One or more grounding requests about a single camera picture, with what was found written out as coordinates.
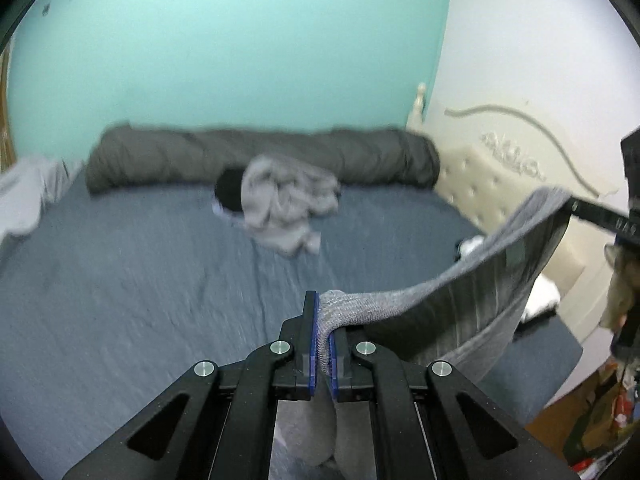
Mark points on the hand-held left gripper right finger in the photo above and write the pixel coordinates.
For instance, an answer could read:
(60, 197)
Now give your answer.
(341, 366)

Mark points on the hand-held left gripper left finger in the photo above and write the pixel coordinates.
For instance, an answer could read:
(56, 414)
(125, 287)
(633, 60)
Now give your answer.
(313, 340)

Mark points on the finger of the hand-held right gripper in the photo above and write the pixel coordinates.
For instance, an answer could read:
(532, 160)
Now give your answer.
(592, 212)

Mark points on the grey sweatshirt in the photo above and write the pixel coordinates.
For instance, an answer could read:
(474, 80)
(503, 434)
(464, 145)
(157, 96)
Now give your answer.
(450, 310)

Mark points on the person's right hand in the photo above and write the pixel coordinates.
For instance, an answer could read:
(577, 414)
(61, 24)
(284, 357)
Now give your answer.
(622, 285)

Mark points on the cream tufted headboard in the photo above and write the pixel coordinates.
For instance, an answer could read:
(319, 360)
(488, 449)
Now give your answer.
(490, 185)

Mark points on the crumpled light grey garment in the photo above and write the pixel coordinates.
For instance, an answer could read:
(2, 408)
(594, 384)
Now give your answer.
(285, 200)

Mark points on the small light blue cloth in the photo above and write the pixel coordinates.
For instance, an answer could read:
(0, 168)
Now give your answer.
(222, 210)

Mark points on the black crumpled garment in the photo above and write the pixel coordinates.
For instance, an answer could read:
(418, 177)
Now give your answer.
(230, 185)

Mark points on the bed with blue cover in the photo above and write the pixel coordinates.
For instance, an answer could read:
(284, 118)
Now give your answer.
(125, 285)

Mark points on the colourful clutter pile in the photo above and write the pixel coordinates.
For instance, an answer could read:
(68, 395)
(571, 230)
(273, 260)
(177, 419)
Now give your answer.
(615, 410)

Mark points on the dark grey rolled duvet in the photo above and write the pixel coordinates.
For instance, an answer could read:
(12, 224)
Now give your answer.
(175, 155)

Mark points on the pale grey bed sheet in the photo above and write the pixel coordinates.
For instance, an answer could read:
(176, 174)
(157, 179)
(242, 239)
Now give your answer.
(25, 195)

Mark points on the wooden frame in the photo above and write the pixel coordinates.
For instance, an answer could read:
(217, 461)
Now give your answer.
(4, 125)

